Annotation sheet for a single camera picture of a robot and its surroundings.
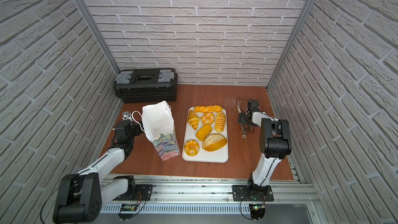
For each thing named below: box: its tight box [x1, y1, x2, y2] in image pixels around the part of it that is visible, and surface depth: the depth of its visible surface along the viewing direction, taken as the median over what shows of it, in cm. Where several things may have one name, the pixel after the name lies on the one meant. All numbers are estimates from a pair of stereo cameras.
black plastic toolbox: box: [113, 68, 178, 104], surface depth 102 cm
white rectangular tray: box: [182, 106, 229, 163], surface depth 91 cm
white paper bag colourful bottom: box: [141, 100, 181, 162], surface depth 78 cm
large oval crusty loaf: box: [202, 133, 228, 152], surface depth 88 cm
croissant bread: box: [187, 110, 200, 131], surface depth 99 cm
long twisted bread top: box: [193, 105, 223, 114], surface depth 105 cm
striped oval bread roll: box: [214, 112, 226, 133], surface depth 98 cm
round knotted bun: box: [200, 112, 215, 125], surface depth 100 cm
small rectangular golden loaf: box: [195, 123, 213, 142], surface depth 93 cm
